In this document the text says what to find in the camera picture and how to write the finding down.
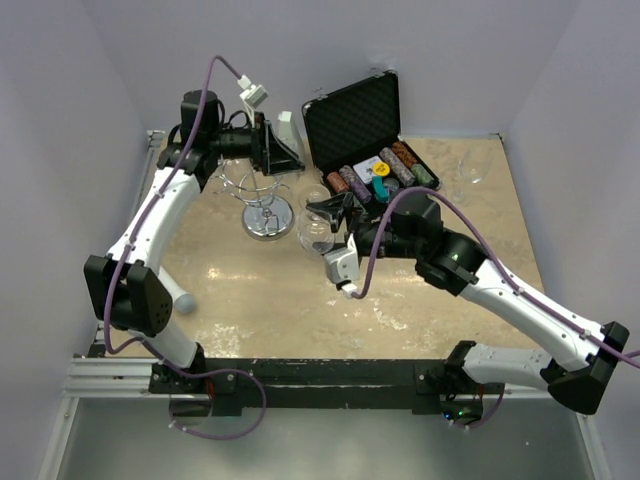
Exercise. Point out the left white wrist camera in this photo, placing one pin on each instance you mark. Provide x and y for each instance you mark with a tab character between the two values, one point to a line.
252	95

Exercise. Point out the clear wine glass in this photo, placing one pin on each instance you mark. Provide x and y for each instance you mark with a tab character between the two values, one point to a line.
472	169
289	178
313	232

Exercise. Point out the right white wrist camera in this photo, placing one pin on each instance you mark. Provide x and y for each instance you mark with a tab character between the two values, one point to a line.
342	267

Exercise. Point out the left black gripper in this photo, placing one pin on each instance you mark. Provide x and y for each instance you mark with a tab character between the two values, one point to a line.
268	152

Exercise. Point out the white playing card deck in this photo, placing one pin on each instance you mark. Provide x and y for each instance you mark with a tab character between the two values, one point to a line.
365	170

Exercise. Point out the yellow dealer button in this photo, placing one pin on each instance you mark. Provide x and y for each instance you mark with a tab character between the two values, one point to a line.
381	169

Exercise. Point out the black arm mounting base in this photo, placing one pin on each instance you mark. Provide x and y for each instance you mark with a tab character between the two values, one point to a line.
418	385

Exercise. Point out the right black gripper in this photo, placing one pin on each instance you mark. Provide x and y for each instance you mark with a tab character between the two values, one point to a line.
337	206

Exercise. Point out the black poker chip case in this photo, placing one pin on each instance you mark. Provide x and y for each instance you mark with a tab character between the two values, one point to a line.
354	122

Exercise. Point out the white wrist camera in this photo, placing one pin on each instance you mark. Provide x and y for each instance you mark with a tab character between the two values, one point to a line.
342	267
252	95

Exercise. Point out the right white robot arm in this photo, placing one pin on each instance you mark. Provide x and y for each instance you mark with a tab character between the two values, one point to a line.
574	358

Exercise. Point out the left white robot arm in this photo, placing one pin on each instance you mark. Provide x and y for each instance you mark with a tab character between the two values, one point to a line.
125	285

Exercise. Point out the white grey microphone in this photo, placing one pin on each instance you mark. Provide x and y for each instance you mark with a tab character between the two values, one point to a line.
183	301

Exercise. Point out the white grey metronome box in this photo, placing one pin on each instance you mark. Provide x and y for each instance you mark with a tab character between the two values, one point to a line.
288	132

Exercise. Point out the teal chip stack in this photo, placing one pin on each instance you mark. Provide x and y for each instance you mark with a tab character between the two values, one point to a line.
381	192

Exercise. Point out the chrome wine glass rack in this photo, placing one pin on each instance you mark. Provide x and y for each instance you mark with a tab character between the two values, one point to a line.
268	214

